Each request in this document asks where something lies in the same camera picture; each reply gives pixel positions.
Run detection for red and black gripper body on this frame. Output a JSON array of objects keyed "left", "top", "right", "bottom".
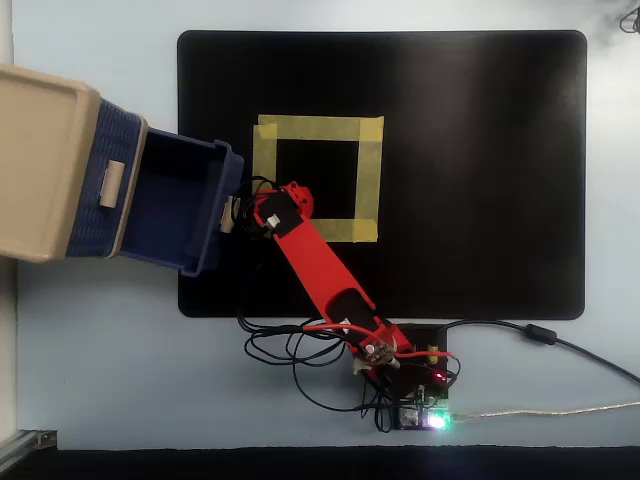
[{"left": 251, "top": 187, "right": 308, "bottom": 240}]

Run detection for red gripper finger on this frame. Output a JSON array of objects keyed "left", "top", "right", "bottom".
[{"left": 278, "top": 180, "right": 317, "bottom": 219}]

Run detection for blue woven drawer taped knob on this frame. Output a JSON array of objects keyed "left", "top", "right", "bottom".
[{"left": 118, "top": 126, "right": 247, "bottom": 278}]

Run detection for blue woven drawer plain knob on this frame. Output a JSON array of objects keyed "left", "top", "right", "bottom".
[{"left": 64, "top": 97, "right": 144, "bottom": 260}]

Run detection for beige plastic drawer cabinet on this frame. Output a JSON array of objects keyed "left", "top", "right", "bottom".
[{"left": 0, "top": 63, "right": 150, "bottom": 265}]

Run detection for yellow masking tape strip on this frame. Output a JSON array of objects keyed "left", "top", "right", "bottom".
[
  {"left": 355, "top": 116, "right": 386, "bottom": 244},
  {"left": 251, "top": 124, "right": 279, "bottom": 194},
  {"left": 256, "top": 114, "right": 386, "bottom": 143},
  {"left": 311, "top": 217, "right": 380, "bottom": 244}
]

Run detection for black table mat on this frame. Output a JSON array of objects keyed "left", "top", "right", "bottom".
[{"left": 176, "top": 29, "right": 588, "bottom": 320}]

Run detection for robot controller board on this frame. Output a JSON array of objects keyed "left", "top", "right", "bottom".
[{"left": 394, "top": 381, "right": 454, "bottom": 433}]

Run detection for black backdrop cloth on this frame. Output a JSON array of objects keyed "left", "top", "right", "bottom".
[{"left": 0, "top": 446, "right": 640, "bottom": 480}]

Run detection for red wire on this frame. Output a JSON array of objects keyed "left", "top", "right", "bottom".
[{"left": 303, "top": 321, "right": 459, "bottom": 363}]

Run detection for thin black servo wires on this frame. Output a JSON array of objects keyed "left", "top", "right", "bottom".
[{"left": 231, "top": 174, "right": 462, "bottom": 434}]

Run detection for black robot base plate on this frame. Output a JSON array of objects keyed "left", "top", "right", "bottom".
[{"left": 393, "top": 323, "right": 452, "bottom": 401}]

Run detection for thick black power cable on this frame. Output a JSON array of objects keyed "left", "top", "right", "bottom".
[{"left": 433, "top": 318, "right": 640, "bottom": 387}]

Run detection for white USB cable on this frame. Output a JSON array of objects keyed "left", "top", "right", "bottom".
[{"left": 448, "top": 399, "right": 640, "bottom": 422}]

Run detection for aluminium frame post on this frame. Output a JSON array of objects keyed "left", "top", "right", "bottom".
[{"left": 0, "top": 428, "right": 59, "bottom": 462}]

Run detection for black cable coil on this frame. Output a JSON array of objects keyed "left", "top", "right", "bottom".
[{"left": 618, "top": 0, "right": 640, "bottom": 36}]

